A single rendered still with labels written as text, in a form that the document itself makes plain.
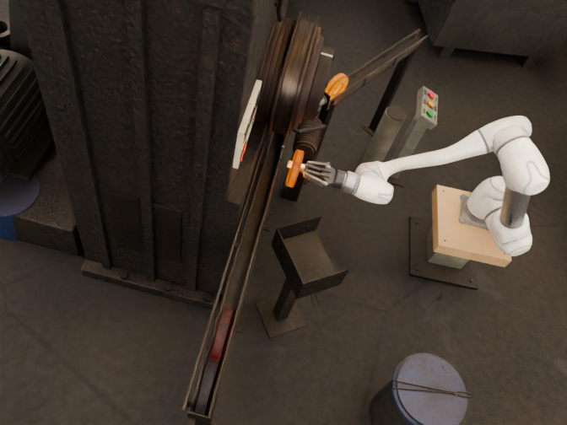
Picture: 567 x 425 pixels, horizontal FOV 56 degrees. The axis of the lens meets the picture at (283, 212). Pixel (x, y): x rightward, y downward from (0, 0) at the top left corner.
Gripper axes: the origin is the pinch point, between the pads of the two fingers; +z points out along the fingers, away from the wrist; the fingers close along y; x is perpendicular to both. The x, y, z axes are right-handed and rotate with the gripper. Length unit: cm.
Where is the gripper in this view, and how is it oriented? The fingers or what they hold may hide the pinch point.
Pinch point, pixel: (295, 165)
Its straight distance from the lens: 216.6
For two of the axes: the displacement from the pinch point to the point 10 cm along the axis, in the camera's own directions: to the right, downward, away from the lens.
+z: -9.5, -2.9, -0.7
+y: 2.0, -8.0, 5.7
